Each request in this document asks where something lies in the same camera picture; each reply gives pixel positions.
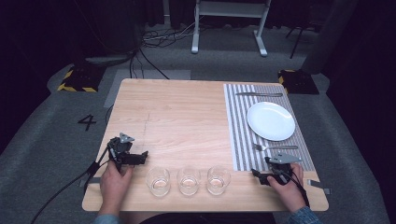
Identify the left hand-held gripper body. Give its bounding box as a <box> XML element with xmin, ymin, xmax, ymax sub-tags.
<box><xmin>106</xmin><ymin>132</ymin><xmax>145</xmax><ymax>173</ymax></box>

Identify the bundle of floor cables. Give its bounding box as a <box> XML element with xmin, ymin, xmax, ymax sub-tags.
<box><xmin>129</xmin><ymin>18</ymin><xmax>200</xmax><ymax>80</ymax></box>

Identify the white metal stand frame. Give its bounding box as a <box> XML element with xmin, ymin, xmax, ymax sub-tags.
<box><xmin>191</xmin><ymin>0</ymin><xmax>273</xmax><ymax>58</ymax></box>

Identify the silver fork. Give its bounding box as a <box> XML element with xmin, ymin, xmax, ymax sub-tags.
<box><xmin>252</xmin><ymin>143</ymin><xmax>299</xmax><ymax>152</ymax></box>

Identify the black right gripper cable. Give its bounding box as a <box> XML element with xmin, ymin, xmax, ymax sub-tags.
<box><xmin>289</xmin><ymin>170</ymin><xmax>311</xmax><ymax>209</ymax></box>

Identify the striped grey placemat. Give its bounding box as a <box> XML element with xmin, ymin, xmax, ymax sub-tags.
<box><xmin>223</xmin><ymin>83</ymin><xmax>316</xmax><ymax>173</ymax></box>

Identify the black yellow striped base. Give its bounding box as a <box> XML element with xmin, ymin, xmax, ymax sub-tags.
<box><xmin>56</xmin><ymin>64</ymin><xmax>106</xmax><ymax>93</ymax></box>
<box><xmin>277</xmin><ymin>68</ymin><xmax>320</xmax><ymax>95</ymax></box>

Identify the white round plate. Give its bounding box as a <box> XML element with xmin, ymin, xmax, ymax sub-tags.
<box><xmin>247</xmin><ymin>101</ymin><xmax>296</xmax><ymax>142</ymax></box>

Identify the person's right hand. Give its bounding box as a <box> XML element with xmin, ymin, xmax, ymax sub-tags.
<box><xmin>266</xmin><ymin>162</ymin><xmax>308</xmax><ymax>215</ymax></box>

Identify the clear drinking glass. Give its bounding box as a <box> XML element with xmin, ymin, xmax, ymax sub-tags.
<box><xmin>145</xmin><ymin>166</ymin><xmax>171</xmax><ymax>198</ymax></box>
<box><xmin>205</xmin><ymin>164</ymin><xmax>232</xmax><ymax>197</ymax></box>
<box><xmin>176</xmin><ymin>166</ymin><xmax>202</xmax><ymax>197</ymax></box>

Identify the black tripod stand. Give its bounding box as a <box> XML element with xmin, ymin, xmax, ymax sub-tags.
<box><xmin>285</xmin><ymin>24</ymin><xmax>316</xmax><ymax>60</ymax></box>

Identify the grey metal table bracket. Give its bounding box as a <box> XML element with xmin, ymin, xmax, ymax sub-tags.
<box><xmin>305</xmin><ymin>178</ymin><xmax>332</xmax><ymax>196</ymax></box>

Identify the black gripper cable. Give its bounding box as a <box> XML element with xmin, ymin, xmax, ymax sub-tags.
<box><xmin>30</xmin><ymin>146</ymin><xmax>114</xmax><ymax>224</ymax></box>
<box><xmin>289</xmin><ymin>170</ymin><xmax>311</xmax><ymax>209</ymax></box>

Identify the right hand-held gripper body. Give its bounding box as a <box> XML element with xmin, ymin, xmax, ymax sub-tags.
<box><xmin>264</xmin><ymin>150</ymin><xmax>303</xmax><ymax>185</ymax></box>

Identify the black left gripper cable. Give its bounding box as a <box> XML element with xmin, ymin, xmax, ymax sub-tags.
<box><xmin>30</xmin><ymin>146</ymin><xmax>114</xmax><ymax>224</ymax></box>

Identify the silver table knife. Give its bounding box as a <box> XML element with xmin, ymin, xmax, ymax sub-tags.
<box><xmin>234</xmin><ymin>91</ymin><xmax>284</xmax><ymax>98</ymax></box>

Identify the person's left hand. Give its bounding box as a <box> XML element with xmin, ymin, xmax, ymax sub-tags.
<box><xmin>98</xmin><ymin>160</ymin><xmax>135</xmax><ymax>217</ymax></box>

